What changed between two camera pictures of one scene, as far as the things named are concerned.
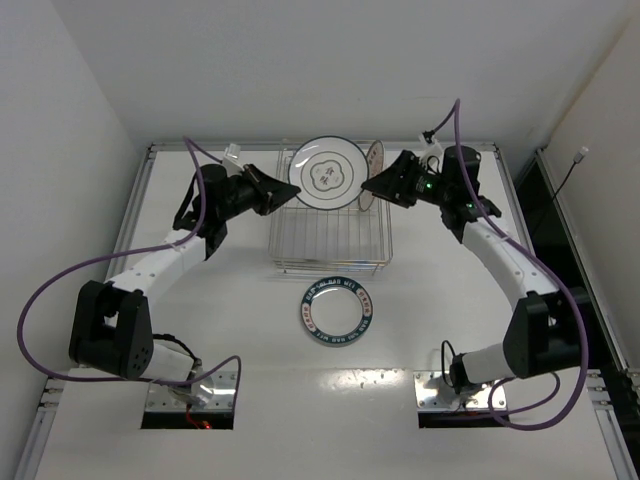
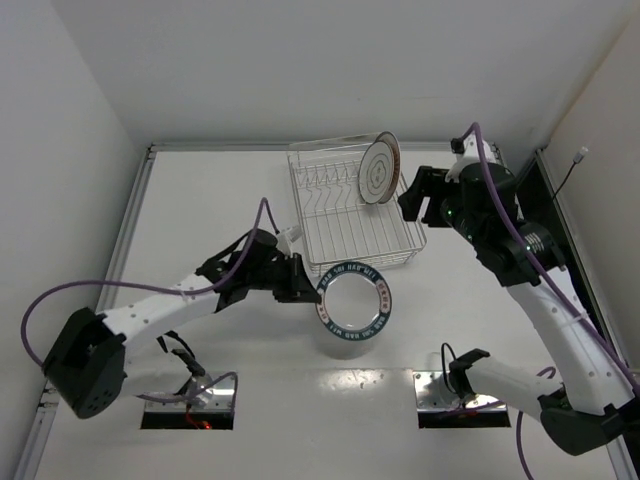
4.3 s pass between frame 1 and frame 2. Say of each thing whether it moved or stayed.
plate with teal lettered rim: moved
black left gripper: moved
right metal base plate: stayed
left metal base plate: stayed
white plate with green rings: moved
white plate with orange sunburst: moved
